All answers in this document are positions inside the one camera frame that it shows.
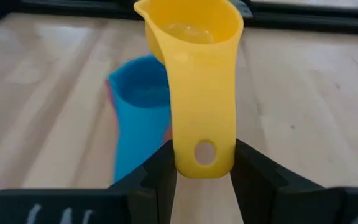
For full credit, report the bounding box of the yellow measuring cup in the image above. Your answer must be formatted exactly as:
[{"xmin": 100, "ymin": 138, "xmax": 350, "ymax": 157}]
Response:
[{"xmin": 134, "ymin": 0, "xmax": 244, "ymax": 180}]

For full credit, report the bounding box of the black aluminium table frame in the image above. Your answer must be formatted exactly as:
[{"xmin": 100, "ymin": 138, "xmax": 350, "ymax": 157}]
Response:
[{"xmin": 0, "ymin": 0, "xmax": 358, "ymax": 35}]

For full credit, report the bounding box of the light blue measuring cup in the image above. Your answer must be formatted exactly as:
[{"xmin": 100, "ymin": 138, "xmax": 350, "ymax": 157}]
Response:
[{"xmin": 107, "ymin": 55, "xmax": 172, "ymax": 184}]

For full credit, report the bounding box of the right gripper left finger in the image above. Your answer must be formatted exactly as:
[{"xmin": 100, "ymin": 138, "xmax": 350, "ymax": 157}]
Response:
[{"xmin": 0, "ymin": 139, "xmax": 178, "ymax": 224}]

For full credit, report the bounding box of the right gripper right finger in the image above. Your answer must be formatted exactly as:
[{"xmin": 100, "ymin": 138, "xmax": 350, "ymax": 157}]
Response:
[{"xmin": 229, "ymin": 138, "xmax": 358, "ymax": 224}]

